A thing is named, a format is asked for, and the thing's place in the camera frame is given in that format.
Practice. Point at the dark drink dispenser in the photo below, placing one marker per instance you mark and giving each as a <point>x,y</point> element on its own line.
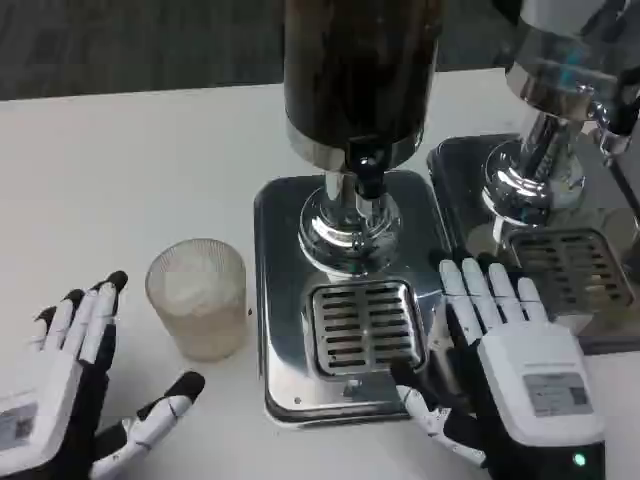
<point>352,210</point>

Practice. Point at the black dispenser tap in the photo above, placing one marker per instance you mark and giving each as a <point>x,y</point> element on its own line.
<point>369,175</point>
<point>625,107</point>

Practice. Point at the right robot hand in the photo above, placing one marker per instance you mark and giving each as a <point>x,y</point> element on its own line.
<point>530,380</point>

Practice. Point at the steel drink dispenser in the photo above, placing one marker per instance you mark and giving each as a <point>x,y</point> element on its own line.
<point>555,165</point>

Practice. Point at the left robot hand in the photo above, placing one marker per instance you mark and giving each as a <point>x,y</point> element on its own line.
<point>47,395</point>

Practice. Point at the steel drip tray grid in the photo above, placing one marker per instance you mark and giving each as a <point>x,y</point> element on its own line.
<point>570,272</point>
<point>367,327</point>

